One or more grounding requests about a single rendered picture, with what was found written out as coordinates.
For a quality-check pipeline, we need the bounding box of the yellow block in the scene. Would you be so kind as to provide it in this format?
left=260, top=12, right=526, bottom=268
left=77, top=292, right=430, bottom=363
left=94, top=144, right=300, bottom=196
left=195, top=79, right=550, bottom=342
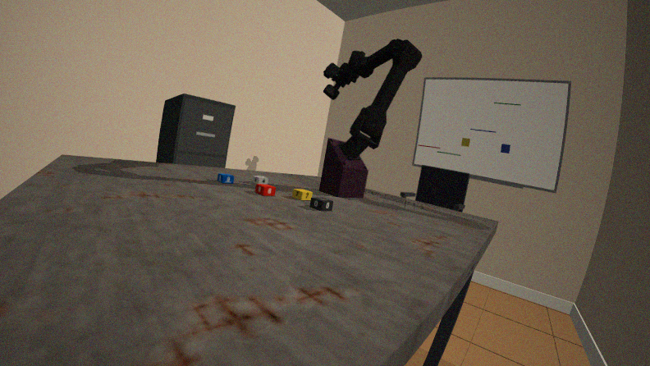
left=292, top=189, right=313, bottom=200

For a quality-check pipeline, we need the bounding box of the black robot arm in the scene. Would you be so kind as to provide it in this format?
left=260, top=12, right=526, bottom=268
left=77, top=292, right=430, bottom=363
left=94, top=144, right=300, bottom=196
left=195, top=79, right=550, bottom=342
left=323, top=39, right=422, bottom=160

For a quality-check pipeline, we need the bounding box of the red block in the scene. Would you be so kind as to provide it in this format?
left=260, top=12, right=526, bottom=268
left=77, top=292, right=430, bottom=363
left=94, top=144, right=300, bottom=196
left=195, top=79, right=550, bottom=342
left=255, top=184, right=276, bottom=196

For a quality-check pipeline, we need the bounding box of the blue block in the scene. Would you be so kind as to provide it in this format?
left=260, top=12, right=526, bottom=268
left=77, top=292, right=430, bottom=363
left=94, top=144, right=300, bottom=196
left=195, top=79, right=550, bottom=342
left=217, top=174, right=234, bottom=184

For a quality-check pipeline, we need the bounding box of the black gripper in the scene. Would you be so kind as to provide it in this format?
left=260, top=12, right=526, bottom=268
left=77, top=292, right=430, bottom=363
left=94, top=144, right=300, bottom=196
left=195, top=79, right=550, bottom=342
left=323, top=63, right=350, bottom=100

